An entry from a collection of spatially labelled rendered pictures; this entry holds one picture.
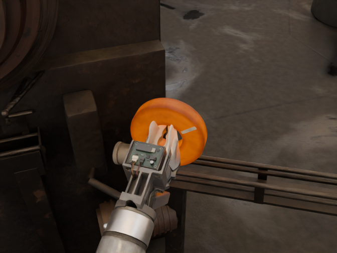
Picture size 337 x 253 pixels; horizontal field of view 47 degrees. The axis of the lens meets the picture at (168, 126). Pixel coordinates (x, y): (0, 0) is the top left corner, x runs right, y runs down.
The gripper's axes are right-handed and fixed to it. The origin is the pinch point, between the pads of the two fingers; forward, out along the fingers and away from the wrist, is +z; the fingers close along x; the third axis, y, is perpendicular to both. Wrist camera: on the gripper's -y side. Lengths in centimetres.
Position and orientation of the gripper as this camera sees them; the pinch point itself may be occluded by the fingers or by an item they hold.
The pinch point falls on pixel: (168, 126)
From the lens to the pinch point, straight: 76.8
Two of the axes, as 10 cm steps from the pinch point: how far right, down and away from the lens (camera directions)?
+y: -0.8, -5.6, -8.2
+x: -9.6, -1.9, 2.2
